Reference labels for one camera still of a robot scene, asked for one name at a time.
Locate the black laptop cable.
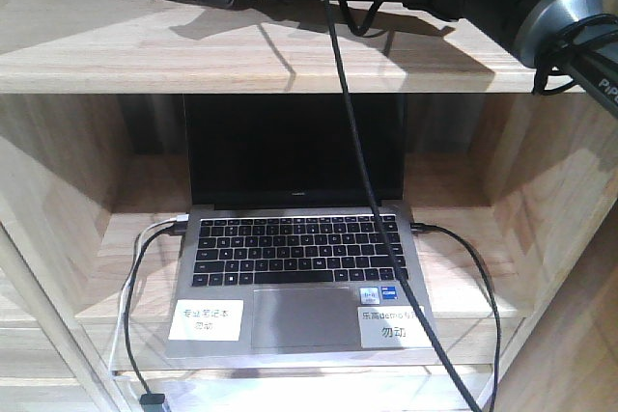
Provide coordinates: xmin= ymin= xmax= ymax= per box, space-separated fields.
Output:
xmin=409 ymin=221 xmax=501 ymax=412
xmin=123 ymin=222 xmax=187 ymax=397

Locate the grey laptop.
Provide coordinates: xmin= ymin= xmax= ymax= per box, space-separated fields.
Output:
xmin=166 ymin=94 xmax=431 ymax=367

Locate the black right laptop cable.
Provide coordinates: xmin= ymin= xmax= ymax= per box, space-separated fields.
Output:
xmin=409 ymin=221 xmax=501 ymax=412

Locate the white laptop cable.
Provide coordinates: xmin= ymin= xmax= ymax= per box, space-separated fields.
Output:
xmin=109 ymin=212 xmax=189 ymax=379

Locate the wooden shelf cabinet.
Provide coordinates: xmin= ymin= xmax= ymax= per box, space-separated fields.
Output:
xmin=1 ymin=0 xmax=617 ymax=411

